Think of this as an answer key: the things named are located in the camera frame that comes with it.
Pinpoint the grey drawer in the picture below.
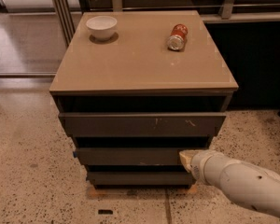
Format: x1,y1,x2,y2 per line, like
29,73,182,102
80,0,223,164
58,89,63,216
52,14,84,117
59,112,226,137
75,147,202,166
87,172,193,186

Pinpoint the metal railing frame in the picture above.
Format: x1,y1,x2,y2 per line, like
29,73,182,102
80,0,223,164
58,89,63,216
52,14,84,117
52,0,280,42

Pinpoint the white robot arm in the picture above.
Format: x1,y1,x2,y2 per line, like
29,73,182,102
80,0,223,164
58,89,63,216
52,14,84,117
179,150,280,218

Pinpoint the wooden base board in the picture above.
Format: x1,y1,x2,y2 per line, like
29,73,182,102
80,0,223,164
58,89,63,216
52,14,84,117
87,184,198,198

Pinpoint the white ceramic bowl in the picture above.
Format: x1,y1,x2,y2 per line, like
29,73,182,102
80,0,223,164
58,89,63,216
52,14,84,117
86,16,118,41

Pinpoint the orange soda can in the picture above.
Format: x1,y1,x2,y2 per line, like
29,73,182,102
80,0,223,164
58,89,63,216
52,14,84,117
167,24,188,50

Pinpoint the grey drawer cabinet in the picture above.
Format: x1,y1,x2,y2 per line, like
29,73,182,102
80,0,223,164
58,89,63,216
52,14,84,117
49,10,239,189

